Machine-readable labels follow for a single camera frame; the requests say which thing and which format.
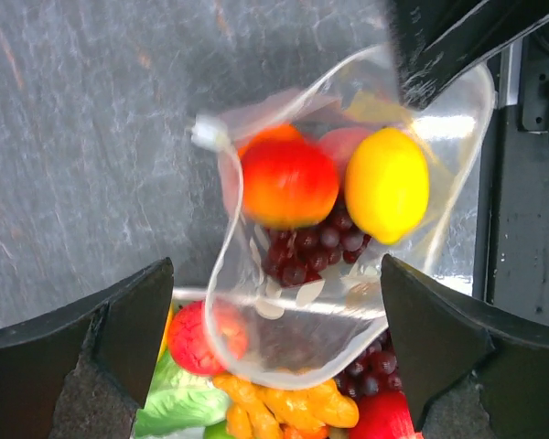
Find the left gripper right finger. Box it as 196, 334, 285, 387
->
381, 254, 549, 438

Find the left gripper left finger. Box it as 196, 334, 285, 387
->
0, 258, 174, 438

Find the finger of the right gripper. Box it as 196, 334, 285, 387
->
385, 0, 549, 110

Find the red apple back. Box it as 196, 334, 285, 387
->
167, 301, 248, 376

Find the red apple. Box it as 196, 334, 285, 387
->
349, 391, 424, 439
167, 301, 248, 376

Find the pink peach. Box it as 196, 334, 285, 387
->
317, 127, 373, 187

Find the yellow lemon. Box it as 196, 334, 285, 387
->
344, 127, 430, 245

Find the clear polka dot zip bag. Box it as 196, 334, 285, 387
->
191, 44, 496, 390

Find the orange fruit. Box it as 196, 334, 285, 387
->
236, 123, 303, 158

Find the red tomato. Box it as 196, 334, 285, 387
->
241, 140, 339, 229

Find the dark purple grape bunch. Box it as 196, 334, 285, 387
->
262, 198, 371, 287

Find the yellow red mango back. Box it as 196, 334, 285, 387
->
156, 305, 175, 363

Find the green cabbage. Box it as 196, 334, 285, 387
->
134, 352, 231, 438

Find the dark grape bunch right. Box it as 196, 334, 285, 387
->
334, 330, 403, 401

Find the red apple front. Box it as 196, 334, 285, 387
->
349, 391, 424, 439

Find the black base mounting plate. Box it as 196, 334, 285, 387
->
472, 37, 549, 326

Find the white plastic fruit basket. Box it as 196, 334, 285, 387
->
172, 287, 207, 304

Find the green apple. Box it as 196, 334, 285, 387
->
203, 421, 234, 439

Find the small orange pumpkin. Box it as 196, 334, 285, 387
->
283, 425, 328, 439

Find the yellow ginger root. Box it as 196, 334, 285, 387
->
212, 372, 360, 438

